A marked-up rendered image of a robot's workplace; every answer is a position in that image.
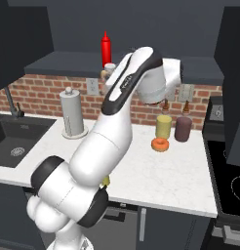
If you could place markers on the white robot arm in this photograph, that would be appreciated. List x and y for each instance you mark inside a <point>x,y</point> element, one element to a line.
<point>102,146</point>

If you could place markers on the white shaker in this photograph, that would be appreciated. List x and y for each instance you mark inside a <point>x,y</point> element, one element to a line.
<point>109,69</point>

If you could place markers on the yellow condiment bottle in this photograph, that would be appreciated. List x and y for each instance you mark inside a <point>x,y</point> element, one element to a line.
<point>106,181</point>

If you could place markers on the red ketchup bottle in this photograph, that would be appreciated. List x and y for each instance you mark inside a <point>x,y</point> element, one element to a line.
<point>106,49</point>

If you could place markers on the dark open cabinet door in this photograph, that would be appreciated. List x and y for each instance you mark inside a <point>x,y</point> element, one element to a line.
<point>234,81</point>
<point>18,42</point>

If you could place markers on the orange donut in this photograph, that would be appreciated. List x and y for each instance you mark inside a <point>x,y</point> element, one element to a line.
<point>160,144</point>

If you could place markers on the grey paper towel roll holder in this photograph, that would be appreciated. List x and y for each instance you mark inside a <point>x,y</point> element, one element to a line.
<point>71,110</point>

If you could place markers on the maroon canister with brown nozzle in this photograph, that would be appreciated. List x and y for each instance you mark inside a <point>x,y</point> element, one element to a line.
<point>183,129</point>

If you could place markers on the black sink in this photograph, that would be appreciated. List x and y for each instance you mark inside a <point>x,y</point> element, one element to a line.
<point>18,140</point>

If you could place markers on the dark tap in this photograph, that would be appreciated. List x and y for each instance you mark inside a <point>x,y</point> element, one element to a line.
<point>15,110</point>

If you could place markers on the dark lower cupboard door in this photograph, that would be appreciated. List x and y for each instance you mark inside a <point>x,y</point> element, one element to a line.
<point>174,231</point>

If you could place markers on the black stove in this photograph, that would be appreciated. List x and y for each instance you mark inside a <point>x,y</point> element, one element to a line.
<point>227,182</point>

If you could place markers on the dark lower cupboard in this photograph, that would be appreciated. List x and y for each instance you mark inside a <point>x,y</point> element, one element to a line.
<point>11,218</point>

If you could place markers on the grey wall outlet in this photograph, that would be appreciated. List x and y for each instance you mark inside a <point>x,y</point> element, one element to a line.
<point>92,86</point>
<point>186,93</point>

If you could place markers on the dark wall cabinet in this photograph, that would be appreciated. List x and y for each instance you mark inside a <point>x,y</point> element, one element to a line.
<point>141,26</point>

